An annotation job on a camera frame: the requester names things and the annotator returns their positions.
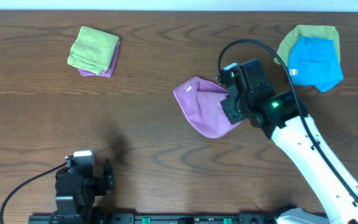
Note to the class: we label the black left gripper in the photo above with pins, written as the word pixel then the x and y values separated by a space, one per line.
pixel 106 181

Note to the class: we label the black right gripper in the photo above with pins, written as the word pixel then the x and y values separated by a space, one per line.
pixel 228 104

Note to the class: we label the purple cloth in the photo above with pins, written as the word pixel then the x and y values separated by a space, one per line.
pixel 105 73
pixel 200 102

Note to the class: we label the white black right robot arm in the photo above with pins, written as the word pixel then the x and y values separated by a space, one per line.
pixel 288 124

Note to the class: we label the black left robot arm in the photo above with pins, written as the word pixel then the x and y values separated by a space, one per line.
pixel 76 186

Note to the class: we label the blue cloth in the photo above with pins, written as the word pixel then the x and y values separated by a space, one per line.
pixel 313 62

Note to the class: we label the green cloth in pile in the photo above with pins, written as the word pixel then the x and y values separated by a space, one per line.
pixel 285 47

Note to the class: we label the folded purple cloth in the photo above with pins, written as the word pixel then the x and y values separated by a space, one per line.
pixel 105 73

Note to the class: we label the folded green cloth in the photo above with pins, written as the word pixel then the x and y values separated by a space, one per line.
pixel 93 50

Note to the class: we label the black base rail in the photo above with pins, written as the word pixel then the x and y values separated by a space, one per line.
pixel 160 219

